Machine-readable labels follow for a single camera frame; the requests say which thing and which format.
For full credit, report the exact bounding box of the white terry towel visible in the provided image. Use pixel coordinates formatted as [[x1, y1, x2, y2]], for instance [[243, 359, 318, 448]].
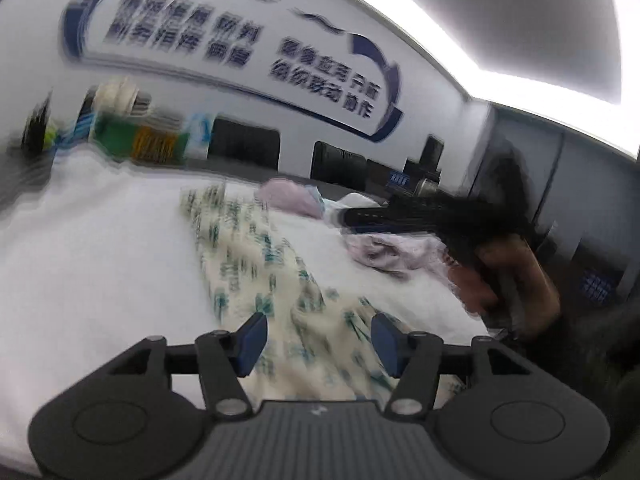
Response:
[[0, 152, 492, 476]]

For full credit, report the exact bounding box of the cream cloth on chair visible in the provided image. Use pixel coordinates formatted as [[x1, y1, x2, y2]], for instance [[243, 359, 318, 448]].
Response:
[[96, 77, 140, 114]]

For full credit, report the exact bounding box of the person right hand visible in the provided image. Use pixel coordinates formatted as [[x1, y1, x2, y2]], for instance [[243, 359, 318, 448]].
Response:
[[445, 235, 561, 336]]

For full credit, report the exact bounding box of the yellow-green object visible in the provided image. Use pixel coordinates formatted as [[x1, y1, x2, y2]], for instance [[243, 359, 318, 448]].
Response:
[[42, 129, 58, 152]]

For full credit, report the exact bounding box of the green zipper bag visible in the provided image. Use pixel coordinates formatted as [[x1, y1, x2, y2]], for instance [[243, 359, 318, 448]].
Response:
[[49, 109, 214, 166]]

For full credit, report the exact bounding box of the pink garment blue trim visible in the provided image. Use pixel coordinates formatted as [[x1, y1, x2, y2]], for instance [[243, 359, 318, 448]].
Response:
[[255, 178, 326, 219]]

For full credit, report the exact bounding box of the pink floral garment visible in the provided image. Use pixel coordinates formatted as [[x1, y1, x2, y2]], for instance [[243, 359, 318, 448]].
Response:
[[343, 233, 459, 283]]

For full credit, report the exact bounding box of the black office chair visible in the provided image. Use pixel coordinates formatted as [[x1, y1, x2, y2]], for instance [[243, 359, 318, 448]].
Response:
[[207, 117, 281, 170], [309, 141, 367, 191]]

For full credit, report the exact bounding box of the black walkie-talkie charger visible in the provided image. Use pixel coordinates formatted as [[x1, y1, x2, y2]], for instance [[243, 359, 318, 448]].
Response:
[[21, 92, 52, 158]]

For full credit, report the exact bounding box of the cream green-flower garment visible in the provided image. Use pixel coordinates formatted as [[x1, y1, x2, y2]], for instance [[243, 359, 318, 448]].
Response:
[[179, 184, 471, 403]]

